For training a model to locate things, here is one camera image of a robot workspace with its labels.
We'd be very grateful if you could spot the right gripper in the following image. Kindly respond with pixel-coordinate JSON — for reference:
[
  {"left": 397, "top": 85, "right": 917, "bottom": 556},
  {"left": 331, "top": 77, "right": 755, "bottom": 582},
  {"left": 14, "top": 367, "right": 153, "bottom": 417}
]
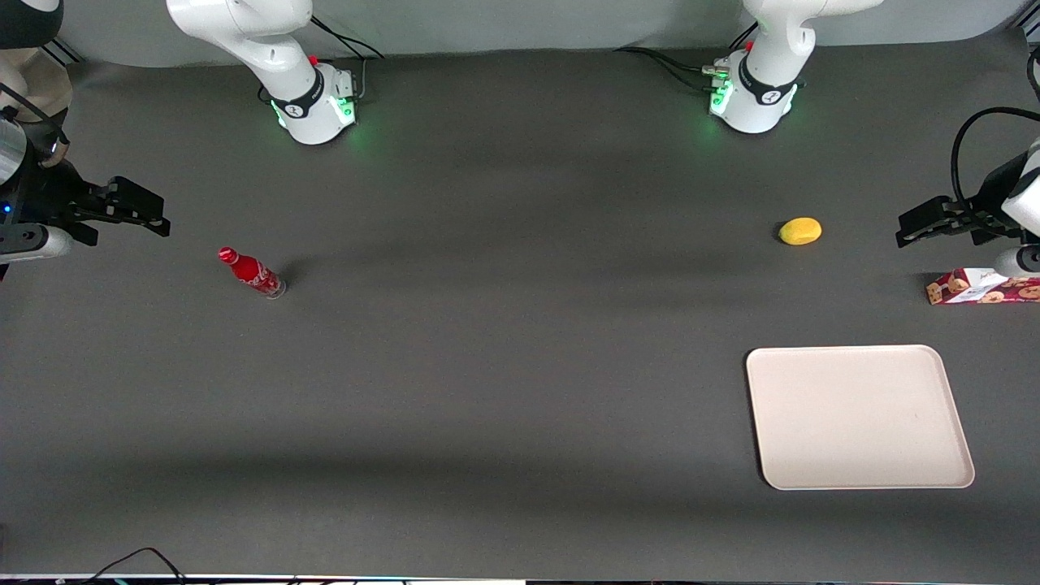
[{"left": 0, "top": 154, "right": 172, "bottom": 246}]

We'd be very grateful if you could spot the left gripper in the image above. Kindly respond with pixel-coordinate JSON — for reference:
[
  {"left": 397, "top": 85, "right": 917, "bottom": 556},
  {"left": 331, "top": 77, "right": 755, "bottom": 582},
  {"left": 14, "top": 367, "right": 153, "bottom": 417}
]
[{"left": 896, "top": 136, "right": 1040, "bottom": 249}]

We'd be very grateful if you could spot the red cookie box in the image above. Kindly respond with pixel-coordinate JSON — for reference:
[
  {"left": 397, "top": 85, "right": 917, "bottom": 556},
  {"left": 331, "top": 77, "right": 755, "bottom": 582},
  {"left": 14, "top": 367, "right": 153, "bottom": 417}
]
[{"left": 927, "top": 267, "right": 1040, "bottom": 306}]

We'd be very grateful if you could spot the beige plastic tray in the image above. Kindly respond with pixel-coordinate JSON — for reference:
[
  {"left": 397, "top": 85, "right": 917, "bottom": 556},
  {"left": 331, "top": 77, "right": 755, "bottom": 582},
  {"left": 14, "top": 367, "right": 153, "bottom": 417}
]
[{"left": 746, "top": 345, "right": 976, "bottom": 491}]

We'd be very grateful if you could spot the red cola bottle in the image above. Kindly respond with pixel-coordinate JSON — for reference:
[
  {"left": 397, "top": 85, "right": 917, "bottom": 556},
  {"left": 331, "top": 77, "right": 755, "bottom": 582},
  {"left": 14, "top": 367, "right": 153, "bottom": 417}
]
[{"left": 218, "top": 247, "right": 287, "bottom": 300}]

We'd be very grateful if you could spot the yellow lemon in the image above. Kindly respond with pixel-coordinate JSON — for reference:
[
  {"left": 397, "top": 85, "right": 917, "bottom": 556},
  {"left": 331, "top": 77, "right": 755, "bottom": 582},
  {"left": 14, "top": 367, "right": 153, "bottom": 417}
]
[{"left": 778, "top": 217, "right": 823, "bottom": 246}]

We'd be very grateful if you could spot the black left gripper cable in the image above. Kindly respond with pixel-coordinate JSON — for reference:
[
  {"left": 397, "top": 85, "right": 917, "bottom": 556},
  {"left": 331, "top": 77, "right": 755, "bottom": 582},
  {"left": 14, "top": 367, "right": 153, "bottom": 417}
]
[{"left": 950, "top": 106, "right": 1040, "bottom": 238}]

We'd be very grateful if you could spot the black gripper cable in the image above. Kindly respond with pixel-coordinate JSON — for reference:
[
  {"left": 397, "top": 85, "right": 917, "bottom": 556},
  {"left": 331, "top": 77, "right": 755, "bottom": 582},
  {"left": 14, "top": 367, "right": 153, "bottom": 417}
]
[
  {"left": 950, "top": 106, "right": 1040, "bottom": 238},
  {"left": 0, "top": 81, "right": 71, "bottom": 157}
]

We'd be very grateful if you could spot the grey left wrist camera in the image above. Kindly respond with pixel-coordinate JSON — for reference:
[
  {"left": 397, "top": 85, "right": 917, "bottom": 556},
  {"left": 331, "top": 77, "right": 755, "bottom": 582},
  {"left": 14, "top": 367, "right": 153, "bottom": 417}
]
[{"left": 993, "top": 244, "right": 1040, "bottom": 280}]

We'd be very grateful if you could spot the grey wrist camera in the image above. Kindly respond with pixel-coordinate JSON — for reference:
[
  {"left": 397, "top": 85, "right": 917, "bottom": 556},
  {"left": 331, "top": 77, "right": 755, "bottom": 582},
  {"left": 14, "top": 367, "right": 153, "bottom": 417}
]
[
  {"left": 993, "top": 244, "right": 1040, "bottom": 280},
  {"left": 0, "top": 225, "right": 75, "bottom": 263}
]

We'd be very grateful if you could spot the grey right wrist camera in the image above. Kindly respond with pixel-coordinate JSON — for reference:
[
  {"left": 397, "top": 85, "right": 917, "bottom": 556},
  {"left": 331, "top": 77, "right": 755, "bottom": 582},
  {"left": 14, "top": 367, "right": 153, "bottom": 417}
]
[{"left": 0, "top": 225, "right": 75, "bottom": 263}]

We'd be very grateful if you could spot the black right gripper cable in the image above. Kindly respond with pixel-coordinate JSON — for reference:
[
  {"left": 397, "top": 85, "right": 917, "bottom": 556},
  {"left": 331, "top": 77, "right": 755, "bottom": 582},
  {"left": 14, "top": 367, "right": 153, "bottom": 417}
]
[{"left": 0, "top": 81, "right": 71, "bottom": 157}]

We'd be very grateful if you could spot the black right arm base cable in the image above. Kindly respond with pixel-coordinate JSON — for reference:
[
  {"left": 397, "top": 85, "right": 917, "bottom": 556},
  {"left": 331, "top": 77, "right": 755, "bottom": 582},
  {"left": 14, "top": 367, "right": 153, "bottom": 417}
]
[{"left": 310, "top": 15, "right": 385, "bottom": 102}]

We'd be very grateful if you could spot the black arm base cable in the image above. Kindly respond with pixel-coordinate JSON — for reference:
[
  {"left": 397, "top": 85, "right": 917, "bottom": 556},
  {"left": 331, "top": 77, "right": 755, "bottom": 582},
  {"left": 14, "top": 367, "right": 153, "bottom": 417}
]
[
  {"left": 613, "top": 21, "right": 758, "bottom": 92},
  {"left": 310, "top": 15, "right": 385, "bottom": 102}
]

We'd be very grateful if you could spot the black left arm base cable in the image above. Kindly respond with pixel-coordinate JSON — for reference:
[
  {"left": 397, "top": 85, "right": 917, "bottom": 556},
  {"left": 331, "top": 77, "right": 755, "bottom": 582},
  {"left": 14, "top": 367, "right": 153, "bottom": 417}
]
[{"left": 613, "top": 21, "right": 758, "bottom": 92}]

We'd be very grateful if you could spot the thin black table edge cable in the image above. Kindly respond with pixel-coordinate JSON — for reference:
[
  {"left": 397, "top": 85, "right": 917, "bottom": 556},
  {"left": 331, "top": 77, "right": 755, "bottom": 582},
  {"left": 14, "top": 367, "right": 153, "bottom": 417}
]
[{"left": 77, "top": 547, "right": 189, "bottom": 585}]

